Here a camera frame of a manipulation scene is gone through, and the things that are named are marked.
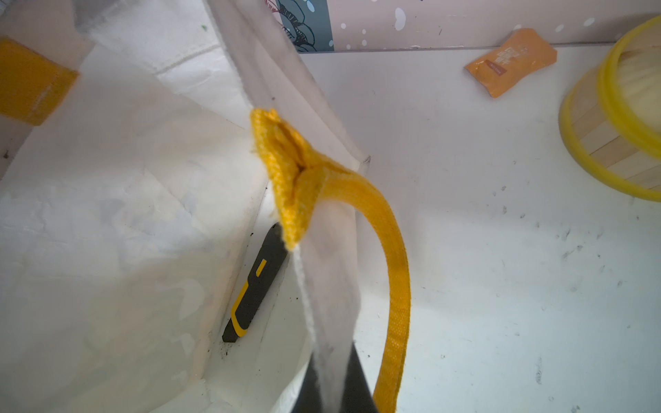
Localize small black yellow art knife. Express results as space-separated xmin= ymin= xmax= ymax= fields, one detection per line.
xmin=222 ymin=223 xmax=288 ymax=343

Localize yellow bamboo steamer basket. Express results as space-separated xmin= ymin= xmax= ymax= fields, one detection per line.
xmin=559 ymin=17 xmax=660 ymax=201

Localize white tote pouch yellow handles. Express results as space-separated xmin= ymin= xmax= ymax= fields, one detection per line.
xmin=1 ymin=1 xmax=411 ymax=412

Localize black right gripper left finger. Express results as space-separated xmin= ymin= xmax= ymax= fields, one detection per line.
xmin=291 ymin=357 xmax=323 ymax=413

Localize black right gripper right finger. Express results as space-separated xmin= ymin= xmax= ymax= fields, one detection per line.
xmin=340 ymin=346 xmax=379 ymax=413

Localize orange sachet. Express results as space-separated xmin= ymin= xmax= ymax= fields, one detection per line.
xmin=465 ymin=29 xmax=558 ymax=98

